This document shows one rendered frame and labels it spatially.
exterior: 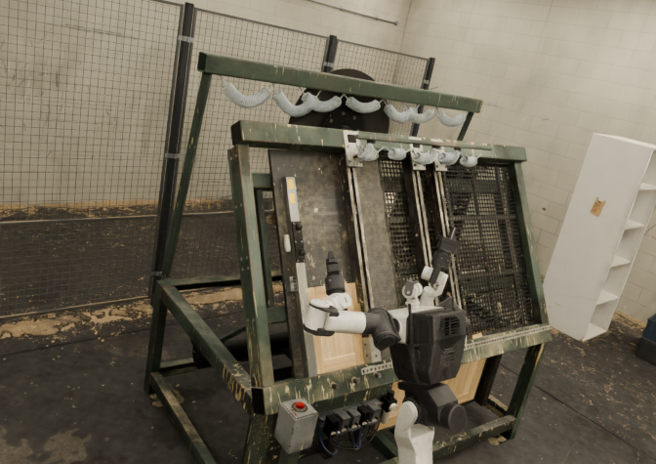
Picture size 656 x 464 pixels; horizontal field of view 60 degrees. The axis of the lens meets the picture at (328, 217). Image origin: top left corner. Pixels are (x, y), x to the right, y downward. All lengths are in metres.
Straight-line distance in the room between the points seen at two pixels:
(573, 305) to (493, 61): 3.79
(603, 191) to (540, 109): 2.26
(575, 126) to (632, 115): 0.68
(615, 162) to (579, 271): 1.14
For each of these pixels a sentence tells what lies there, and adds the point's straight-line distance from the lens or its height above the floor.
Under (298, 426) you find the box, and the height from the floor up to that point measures 0.89.
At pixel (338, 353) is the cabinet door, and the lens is 2.83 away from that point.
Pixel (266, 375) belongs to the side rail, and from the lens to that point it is 2.58.
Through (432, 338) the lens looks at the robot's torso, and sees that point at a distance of 2.35.
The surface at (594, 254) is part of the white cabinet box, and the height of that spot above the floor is 0.91.
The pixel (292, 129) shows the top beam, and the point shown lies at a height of 1.94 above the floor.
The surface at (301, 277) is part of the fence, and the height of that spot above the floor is 1.29.
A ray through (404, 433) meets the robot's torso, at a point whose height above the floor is 0.86.
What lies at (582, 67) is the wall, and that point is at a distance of 7.95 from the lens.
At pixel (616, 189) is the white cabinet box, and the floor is 1.59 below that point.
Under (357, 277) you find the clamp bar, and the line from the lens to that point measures 2.90.
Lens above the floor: 2.35
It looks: 17 degrees down
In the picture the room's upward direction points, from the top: 12 degrees clockwise
